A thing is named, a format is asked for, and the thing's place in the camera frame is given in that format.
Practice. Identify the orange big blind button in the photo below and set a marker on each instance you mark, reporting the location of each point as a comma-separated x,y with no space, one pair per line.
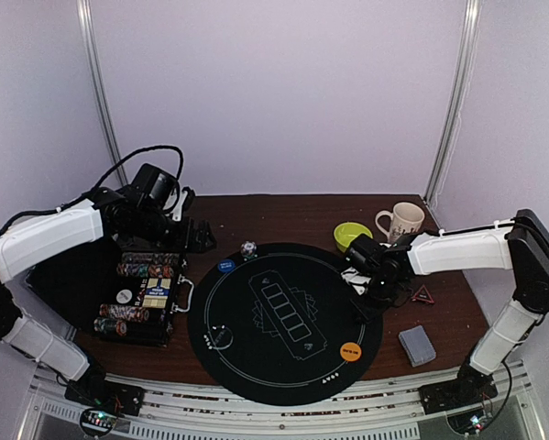
350,352

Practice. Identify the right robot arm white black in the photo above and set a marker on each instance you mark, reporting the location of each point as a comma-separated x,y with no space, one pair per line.
379,272

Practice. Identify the poker chip row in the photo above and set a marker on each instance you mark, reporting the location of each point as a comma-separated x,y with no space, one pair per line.
150,258
110,326
142,270
124,312

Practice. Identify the circuit board with leds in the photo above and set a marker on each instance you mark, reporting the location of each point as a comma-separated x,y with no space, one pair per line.
469,423
95,422

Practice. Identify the black poker chip case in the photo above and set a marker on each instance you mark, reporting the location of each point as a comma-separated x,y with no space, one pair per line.
76,282

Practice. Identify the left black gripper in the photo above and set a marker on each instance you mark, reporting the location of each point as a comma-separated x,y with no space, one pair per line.
203,229

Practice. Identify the white dealer button in case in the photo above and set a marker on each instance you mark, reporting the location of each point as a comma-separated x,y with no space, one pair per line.
124,296

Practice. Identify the blue small blind button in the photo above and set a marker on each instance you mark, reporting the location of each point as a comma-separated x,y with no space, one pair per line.
226,265

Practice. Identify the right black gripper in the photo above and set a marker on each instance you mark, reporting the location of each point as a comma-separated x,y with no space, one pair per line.
375,298

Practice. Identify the clear acrylic dealer puck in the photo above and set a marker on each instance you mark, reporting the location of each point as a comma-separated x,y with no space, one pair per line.
220,337

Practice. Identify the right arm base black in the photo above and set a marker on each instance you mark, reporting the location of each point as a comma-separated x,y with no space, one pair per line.
470,386

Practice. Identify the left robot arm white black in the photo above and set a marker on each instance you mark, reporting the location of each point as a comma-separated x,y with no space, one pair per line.
151,208

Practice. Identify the white decorated mug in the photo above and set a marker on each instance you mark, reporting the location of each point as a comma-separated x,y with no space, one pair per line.
405,218

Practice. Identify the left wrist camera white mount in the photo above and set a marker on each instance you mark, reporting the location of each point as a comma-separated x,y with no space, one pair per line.
182,203

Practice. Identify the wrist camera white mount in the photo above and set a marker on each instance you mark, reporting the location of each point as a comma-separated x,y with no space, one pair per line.
356,280
182,203

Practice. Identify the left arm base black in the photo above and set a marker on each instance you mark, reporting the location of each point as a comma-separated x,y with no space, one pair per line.
93,389

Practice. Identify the black round poker mat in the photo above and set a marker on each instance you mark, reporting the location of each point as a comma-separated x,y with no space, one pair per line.
290,311

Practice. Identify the front aluminium rail frame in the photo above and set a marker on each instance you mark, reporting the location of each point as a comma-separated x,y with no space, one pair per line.
369,409

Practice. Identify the boxed playing card deck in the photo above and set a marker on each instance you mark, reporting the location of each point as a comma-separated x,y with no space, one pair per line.
153,293

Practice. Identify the right aluminium frame post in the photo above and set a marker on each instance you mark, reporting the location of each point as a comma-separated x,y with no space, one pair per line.
461,82

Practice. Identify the grey playing card deck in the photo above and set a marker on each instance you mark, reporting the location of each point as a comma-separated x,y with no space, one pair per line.
417,346

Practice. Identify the red black triangle button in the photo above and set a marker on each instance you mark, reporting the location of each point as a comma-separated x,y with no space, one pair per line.
422,295

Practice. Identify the right circuit board with LEDs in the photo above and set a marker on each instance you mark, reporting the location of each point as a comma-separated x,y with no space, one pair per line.
469,423

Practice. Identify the poker chip stack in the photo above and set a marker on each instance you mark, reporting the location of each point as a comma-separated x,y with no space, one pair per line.
248,250

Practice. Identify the left circuit board with LEDs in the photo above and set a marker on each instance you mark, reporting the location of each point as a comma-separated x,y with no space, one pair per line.
95,422

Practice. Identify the green bowl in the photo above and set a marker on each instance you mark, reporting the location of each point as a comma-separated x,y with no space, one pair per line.
346,232

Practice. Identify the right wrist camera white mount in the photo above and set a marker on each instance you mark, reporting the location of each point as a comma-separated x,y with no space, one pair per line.
356,280

